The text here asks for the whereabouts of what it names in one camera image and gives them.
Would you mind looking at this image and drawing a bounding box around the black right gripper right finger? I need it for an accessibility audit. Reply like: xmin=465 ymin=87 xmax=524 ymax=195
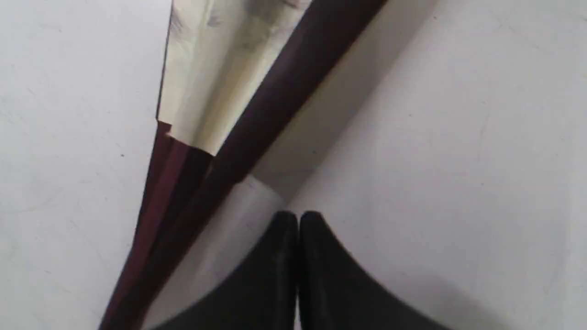
xmin=299 ymin=211 xmax=444 ymax=330

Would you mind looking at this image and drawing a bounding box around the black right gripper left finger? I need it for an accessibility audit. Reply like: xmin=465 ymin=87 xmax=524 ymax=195
xmin=157 ymin=211 xmax=299 ymax=330

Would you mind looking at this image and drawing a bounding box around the painted paper folding fan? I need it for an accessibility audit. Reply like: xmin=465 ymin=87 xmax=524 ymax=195
xmin=99 ymin=0 xmax=386 ymax=330

